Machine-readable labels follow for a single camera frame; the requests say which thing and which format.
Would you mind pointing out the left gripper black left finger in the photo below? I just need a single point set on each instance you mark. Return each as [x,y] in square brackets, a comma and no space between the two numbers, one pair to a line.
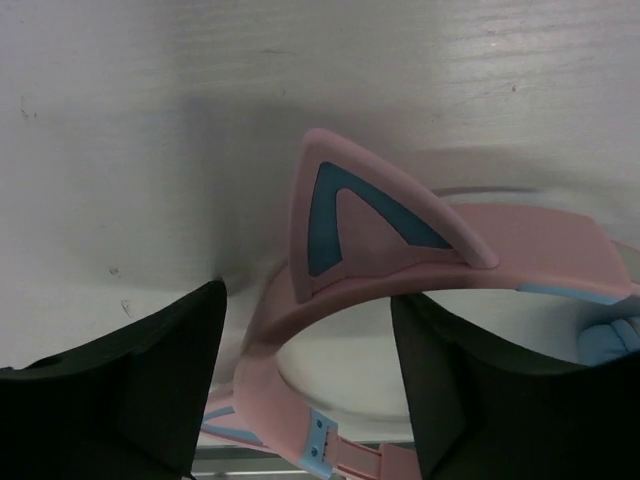
[127,405]

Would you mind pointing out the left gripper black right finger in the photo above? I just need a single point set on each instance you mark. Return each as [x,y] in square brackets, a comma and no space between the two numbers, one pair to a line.
[482,407]

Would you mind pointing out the pink blue cat-ear headphones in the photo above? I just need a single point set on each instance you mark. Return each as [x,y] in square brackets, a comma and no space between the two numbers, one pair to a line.
[359,230]

